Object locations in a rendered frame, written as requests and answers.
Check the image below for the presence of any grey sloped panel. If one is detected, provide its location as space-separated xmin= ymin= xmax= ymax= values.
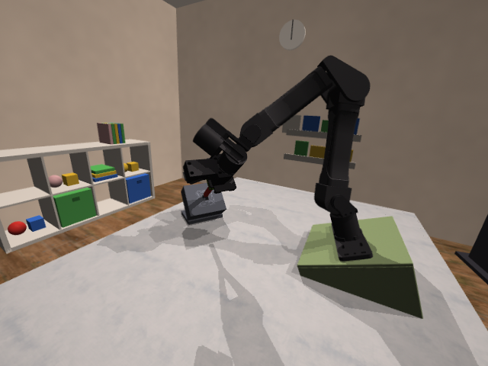
xmin=181 ymin=183 xmax=226 ymax=225

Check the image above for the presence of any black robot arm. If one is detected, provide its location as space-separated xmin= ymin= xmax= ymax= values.
xmin=183 ymin=56 xmax=373 ymax=262

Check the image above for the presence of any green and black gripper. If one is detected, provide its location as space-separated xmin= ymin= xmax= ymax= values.
xmin=207 ymin=159 xmax=236 ymax=194

